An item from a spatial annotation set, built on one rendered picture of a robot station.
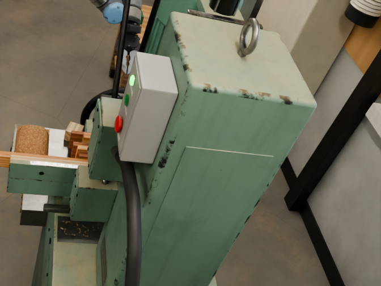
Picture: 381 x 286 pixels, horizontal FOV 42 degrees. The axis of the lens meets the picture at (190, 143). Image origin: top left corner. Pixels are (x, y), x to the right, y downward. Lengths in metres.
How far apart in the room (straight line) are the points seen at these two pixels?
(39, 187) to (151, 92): 0.69
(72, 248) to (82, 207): 0.21
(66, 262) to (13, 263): 0.96
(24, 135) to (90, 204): 0.35
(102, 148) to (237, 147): 0.29
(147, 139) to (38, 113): 2.15
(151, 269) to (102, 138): 0.30
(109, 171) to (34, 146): 0.42
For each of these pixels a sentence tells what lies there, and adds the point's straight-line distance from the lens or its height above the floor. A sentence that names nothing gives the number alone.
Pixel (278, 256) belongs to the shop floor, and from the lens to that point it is 2.70.
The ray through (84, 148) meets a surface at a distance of 1.40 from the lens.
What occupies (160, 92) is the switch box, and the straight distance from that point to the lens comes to 0.77.
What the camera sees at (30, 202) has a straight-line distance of 1.69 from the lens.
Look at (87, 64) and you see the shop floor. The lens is 3.41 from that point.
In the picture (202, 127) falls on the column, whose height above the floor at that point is 1.44.
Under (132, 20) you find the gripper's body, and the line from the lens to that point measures 1.87.
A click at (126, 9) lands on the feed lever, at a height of 1.39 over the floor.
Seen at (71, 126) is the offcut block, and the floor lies 0.94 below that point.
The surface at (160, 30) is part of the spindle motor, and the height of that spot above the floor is 1.39.
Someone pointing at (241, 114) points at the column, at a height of 1.48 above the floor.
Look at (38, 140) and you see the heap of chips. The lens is 1.43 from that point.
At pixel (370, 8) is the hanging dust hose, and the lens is 2.49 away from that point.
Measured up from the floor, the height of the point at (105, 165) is 1.19.
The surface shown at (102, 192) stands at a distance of 1.14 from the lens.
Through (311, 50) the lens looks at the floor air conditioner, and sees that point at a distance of 2.74.
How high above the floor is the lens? 1.91
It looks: 39 degrees down
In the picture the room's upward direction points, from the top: 23 degrees clockwise
